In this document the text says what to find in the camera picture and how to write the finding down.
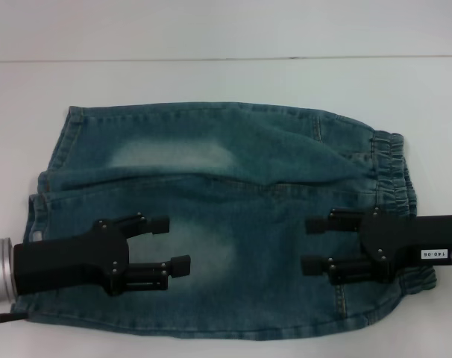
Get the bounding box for blue denim shorts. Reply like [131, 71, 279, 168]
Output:
[12, 104, 438, 343]

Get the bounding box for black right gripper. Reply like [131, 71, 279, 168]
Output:
[301, 207, 452, 288]

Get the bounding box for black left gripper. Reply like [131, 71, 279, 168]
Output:
[12, 211, 192, 298]

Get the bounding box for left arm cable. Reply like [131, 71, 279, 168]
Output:
[0, 312, 29, 325]

